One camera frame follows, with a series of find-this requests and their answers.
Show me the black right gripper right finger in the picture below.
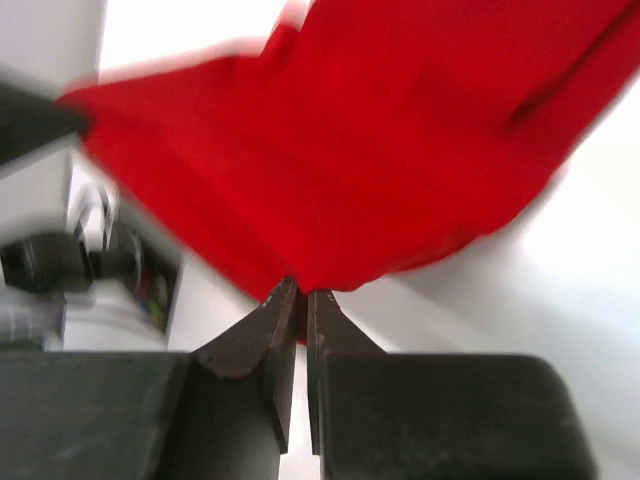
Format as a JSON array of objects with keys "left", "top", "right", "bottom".
[{"left": 306, "top": 291, "right": 386, "bottom": 455}]

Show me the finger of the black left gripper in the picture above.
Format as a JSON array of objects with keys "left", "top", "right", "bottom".
[{"left": 1, "top": 72, "right": 90, "bottom": 165}]

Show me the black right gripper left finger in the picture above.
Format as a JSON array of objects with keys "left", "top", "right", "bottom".
[{"left": 194, "top": 277, "right": 298, "bottom": 454}]

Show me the red t shirt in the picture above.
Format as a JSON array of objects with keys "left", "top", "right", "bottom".
[{"left": 60, "top": 1, "right": 639, "bottom": 300}]

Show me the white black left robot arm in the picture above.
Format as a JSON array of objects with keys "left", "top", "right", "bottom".
[{"left": 1, "top": 69, "right": 180, "bottom": 351}]

